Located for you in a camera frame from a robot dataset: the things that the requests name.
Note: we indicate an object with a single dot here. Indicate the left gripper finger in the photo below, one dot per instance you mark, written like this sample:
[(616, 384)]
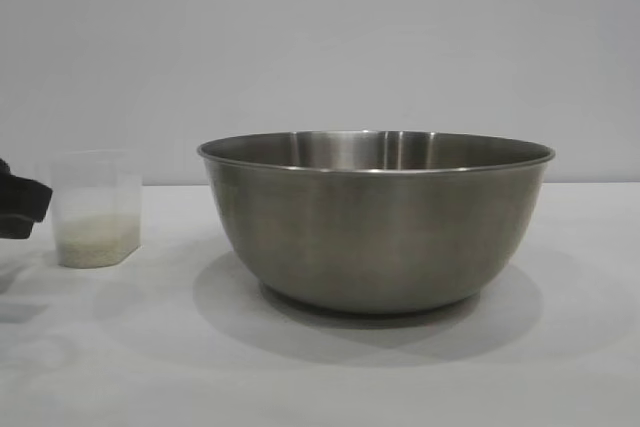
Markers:
[(17, 228), (25, 197)]

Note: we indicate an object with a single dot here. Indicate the white raw rice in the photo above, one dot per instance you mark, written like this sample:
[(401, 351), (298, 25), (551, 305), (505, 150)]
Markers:
[(97, 244)]

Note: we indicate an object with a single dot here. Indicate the clear plastic measuring cup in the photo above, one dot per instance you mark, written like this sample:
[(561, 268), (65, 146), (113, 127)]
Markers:
[(97, 187)]

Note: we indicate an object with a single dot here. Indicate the stainless steel mixing bowl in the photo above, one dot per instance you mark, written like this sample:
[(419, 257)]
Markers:
[(372, 227)]

